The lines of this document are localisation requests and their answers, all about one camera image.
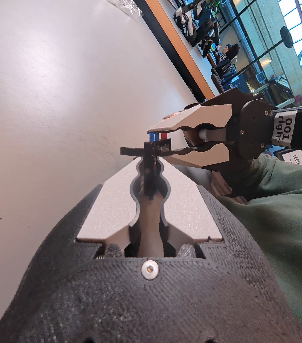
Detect person's green shirt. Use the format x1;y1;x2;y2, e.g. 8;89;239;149
218;161;302;343

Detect black frame lego assembly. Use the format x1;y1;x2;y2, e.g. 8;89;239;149
120;131;173;201

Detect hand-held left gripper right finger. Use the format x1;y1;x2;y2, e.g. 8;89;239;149
157;158;224;254

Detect black round-base pole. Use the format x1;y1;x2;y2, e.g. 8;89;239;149
221;25;294;81

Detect black white lab equipment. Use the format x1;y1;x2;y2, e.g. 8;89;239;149
173;0;221;58

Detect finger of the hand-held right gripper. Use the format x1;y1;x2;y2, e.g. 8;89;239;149
164;143;231;169
146;103;233;135

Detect person's right hand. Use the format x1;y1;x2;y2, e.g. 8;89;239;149
183;125;208;148

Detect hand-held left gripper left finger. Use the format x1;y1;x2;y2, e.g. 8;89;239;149
76;156;144;249

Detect crumpled clear plastic wrapper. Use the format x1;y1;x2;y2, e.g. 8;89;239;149
108;0;143;17

